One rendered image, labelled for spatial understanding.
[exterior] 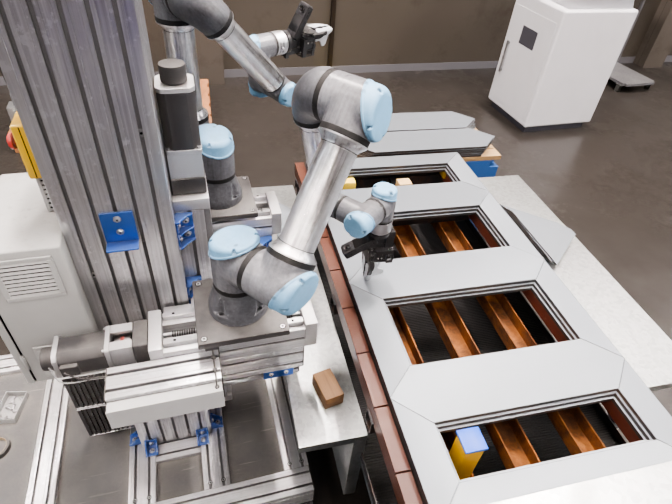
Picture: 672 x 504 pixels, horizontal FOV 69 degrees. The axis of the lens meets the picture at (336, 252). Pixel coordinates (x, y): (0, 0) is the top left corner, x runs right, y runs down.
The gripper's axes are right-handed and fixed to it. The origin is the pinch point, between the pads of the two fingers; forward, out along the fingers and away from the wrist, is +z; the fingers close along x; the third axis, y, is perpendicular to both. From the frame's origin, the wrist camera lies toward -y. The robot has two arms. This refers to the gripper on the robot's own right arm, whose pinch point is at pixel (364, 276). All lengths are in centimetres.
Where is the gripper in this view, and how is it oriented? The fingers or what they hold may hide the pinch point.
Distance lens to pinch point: 163.2
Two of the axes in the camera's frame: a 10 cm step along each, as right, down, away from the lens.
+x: -2.3, -6.5, 7.2
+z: -0.7, 7.5, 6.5
